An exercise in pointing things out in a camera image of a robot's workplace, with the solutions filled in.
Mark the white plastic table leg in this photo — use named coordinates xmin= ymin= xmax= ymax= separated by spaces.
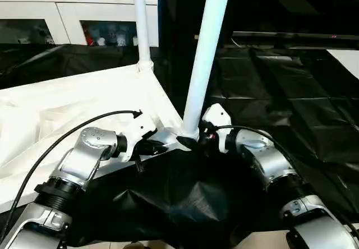
xmin=178 ymin=0 xmax=234 ymax=143
xmin=132 ymin=0 xmax=155 ymax=73

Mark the white plastic table top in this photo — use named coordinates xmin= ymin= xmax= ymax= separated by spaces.
xmin=0 ymin=61 xmax=200 ymax=214

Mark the black plastic mat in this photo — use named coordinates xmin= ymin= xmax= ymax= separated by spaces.
xmin=0 ymin=36 xmax=359 ymax=248

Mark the red bottle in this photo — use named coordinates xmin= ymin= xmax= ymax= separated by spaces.
xmin=84 ymin=27 xmax=94 ymax=45

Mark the black bar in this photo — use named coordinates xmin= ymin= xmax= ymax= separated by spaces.
xmin=231 ymin=31 xmax=359 ymax=43

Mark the white cabinet with glass doors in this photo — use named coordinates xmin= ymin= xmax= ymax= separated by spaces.
xmin=0 ymin=0 xmax=161 ymax=48

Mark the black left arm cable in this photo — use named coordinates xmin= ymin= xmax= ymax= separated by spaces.
xmin=0 ymin=110 xmax=143 ymax=244

